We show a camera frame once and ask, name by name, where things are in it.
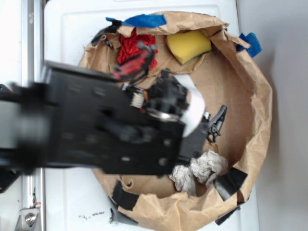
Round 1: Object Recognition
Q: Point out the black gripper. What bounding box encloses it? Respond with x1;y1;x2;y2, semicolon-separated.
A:
146;69;228;164

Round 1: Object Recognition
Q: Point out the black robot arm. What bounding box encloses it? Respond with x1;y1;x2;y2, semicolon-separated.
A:
0;62;227;176

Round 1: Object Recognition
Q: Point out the crumpled white paper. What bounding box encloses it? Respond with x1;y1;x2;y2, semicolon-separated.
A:
169;150;228;196

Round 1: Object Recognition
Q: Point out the yellow green sponge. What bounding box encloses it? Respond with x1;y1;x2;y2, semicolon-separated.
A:
166;30;212;65

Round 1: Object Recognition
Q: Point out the brown paper bag tray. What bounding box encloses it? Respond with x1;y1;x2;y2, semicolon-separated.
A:
79;11;272;231

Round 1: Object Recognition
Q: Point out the blue tape piece top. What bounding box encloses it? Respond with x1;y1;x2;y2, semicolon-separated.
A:
105;14;167;28

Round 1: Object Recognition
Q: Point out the blue tape piece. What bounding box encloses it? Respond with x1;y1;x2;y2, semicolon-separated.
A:
105;14;167;28
236;32;262;58

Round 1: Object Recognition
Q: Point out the blue tape piece right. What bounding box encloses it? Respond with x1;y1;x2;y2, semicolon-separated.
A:
236;32;262;58

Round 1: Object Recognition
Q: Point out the black tape piece lower right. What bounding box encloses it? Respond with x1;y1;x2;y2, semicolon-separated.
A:
213;167;248;201

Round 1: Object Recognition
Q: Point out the black tape piece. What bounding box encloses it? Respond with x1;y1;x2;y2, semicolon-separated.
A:
213;167;248;201
112;180;139;211

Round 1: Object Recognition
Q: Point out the black tape piece lower left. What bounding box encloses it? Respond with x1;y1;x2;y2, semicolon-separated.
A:
112;180;139;211

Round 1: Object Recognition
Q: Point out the white plastic tray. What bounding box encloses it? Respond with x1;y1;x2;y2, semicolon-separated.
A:
43;0;262;231

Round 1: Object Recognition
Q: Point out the aluminium frame rail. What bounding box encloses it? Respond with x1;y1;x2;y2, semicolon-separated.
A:
15;0;47;231

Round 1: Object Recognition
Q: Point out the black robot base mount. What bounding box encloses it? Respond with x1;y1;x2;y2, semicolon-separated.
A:
0;83;22;194

